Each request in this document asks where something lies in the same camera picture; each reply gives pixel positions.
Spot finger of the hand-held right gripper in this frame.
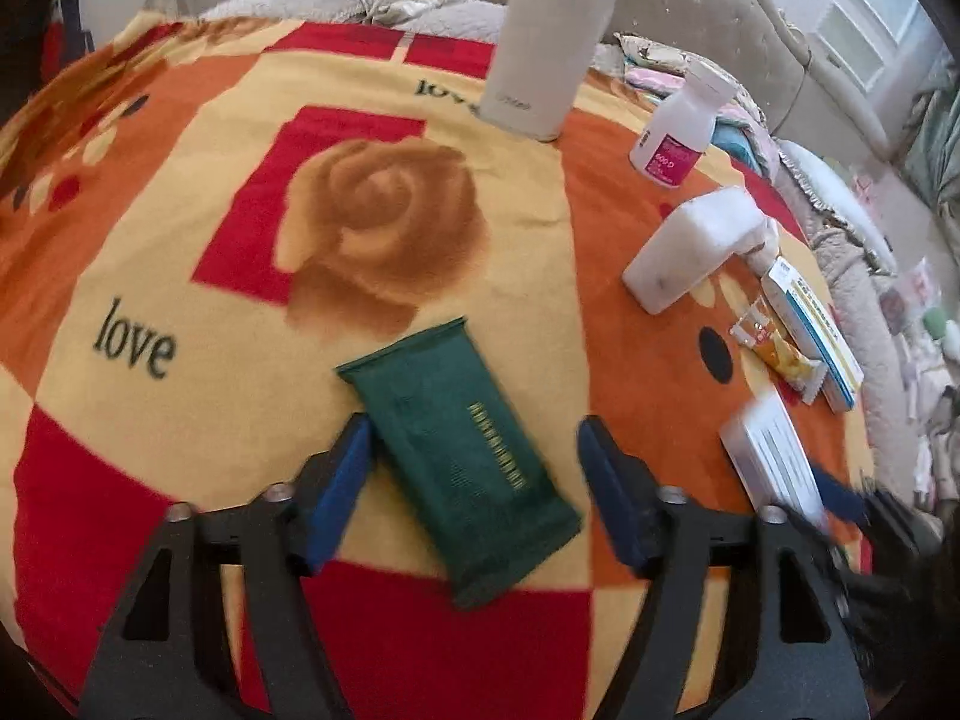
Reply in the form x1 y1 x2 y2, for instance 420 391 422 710
810 465 927 563

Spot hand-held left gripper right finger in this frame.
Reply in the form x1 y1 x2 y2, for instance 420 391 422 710
576 414 871 720

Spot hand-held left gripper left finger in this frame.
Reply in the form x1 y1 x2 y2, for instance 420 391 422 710
82 416 376 720

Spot white box blue stripes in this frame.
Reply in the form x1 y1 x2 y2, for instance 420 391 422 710
720 394 830 527

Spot green wet wipes packet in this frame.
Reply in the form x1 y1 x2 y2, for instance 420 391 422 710
335 319 584 611

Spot orange yellow sachet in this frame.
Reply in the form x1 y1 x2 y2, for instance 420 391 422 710
731 300 826 402

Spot blue white medicine box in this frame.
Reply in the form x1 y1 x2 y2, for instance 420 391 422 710
760 256 865 413

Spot green round toy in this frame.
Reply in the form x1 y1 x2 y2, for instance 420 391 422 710
924 309 960 350

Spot white foam sponge block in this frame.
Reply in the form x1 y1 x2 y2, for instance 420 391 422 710
622 187 767 314

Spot crumpled white tissue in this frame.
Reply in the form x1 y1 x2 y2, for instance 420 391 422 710
739 217 782 276

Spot grey ruffled pillow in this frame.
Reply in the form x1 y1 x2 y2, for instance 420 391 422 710
778 139 899 272

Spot orange red printed blanket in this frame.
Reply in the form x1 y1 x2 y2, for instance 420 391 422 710
0 11 878 720

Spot white pill bottle pink label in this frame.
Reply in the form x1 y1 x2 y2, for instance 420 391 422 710
628 60 740 188

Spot floral curtain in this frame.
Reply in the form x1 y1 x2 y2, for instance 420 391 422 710
896 37 960 226

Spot patterned pillow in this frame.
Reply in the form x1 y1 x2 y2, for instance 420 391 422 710
611 32 751 95

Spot white thermos bottle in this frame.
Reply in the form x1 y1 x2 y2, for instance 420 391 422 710
480 0 632 143

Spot grey quilted bedspread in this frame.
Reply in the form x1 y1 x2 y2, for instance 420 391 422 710
146 0 511 42

